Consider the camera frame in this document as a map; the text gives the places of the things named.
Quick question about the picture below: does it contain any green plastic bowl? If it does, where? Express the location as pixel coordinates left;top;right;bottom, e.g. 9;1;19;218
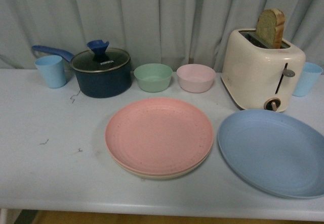
134;63;173;93

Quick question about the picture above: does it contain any cream plastic plate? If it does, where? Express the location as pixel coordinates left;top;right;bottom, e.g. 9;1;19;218
114;150;211;180

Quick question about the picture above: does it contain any light blue plastic cup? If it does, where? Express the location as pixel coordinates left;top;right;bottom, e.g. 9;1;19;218
293;62;323;97

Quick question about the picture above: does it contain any grey-green curtain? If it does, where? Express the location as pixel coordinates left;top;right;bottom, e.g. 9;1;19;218
1;0;323;72

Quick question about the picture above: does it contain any toasted bread slice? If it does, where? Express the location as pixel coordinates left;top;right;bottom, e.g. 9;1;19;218
256;9;286;49

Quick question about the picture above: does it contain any pink plastic bowl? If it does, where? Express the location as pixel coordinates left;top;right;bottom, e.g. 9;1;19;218
177;64;216;93

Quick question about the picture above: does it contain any cream two-slot toaster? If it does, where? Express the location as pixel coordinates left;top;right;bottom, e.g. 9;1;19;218
221;29;306;112

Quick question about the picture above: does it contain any glass pot lid blue knob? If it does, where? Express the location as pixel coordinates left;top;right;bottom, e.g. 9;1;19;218
71;40;131;73

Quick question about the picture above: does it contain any pink plastic plate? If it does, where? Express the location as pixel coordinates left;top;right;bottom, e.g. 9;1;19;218
105;98;214;175

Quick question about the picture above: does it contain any dark blue saucepan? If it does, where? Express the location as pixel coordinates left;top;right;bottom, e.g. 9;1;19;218
32;45;132;98

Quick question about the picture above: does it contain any blue plastic plate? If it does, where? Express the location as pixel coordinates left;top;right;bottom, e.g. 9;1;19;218
218;110;323;199

